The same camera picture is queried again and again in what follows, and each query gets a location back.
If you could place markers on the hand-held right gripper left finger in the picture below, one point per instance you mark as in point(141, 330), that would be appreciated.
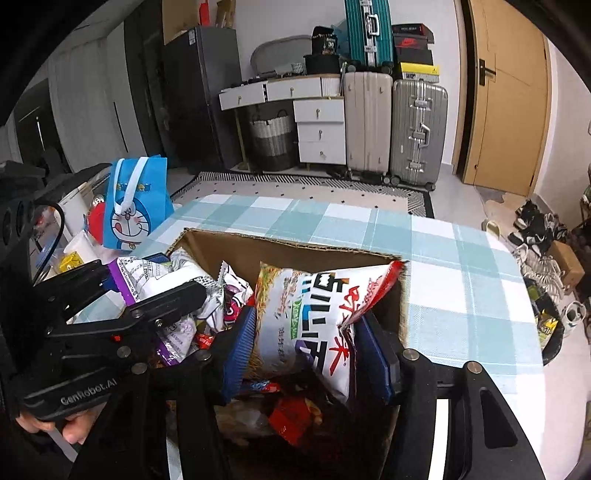
point(240, 350)

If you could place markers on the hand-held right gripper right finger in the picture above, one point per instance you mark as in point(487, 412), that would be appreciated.
point(374, 360)

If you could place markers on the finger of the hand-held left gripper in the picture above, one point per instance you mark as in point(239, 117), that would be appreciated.
point(78, 281)
point(152, 309)

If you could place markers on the purple snack packet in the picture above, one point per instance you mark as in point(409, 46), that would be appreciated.
point(131, 279)

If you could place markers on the large white noodle snack packet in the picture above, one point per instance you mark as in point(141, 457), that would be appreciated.
point(300, 332)

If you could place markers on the beige cookie packet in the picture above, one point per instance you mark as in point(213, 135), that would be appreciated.
point(240, 417)

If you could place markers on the shiny red snack packet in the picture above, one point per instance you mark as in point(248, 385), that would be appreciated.
point(291, 415)

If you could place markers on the large cardboard box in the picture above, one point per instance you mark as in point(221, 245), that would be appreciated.
point(277, 249)

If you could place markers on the person's left hand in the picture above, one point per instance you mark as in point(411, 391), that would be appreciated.
point(74, 427)

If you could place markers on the yellow packet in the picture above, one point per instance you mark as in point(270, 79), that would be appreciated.
point(70, 263)

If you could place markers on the red white bag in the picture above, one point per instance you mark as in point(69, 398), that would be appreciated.
point(94, 221)

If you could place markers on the white black print packet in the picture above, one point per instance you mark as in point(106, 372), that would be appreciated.
point(231, 286)

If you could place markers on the blue cartoon tote bag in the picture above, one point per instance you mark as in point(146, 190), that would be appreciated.
point(138, 217)

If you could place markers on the black round bin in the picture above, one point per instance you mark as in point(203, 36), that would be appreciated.
point(549, 332)

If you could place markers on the woven laundry basket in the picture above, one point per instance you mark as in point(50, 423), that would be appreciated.
point(272, 138)

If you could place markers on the black refrigerator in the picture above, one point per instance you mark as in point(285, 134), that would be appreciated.
point(198, 101)

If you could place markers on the small cardboard box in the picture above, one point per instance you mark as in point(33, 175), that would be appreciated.
point(565, 265)

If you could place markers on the silver suitcase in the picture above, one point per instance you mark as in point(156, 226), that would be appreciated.
point(418, 134)

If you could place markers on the white drawer dresser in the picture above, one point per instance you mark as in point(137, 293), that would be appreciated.
point(318, 134)

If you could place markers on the beige suitcase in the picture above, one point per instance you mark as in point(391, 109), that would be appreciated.
point(369, 124)

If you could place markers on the flat cardboard sheet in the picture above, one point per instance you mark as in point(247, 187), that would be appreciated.
point(178, 18)

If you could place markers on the grey mesh chair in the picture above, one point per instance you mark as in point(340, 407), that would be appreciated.
point(277, 53)

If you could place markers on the yellow white box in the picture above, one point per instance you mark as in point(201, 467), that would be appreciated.
point(418, 73)

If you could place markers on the wooden door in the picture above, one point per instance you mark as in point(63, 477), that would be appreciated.
point(508, 92)

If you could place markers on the black hat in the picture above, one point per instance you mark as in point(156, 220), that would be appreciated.
point(323, 60)

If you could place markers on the red logo shoe box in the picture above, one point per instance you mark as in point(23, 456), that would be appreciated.
point(411, 44)

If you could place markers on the teal suitcase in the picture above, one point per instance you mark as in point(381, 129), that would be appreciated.
point(364, 32)

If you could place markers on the black shoe box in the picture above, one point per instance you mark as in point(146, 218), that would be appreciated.
point(411, 30)

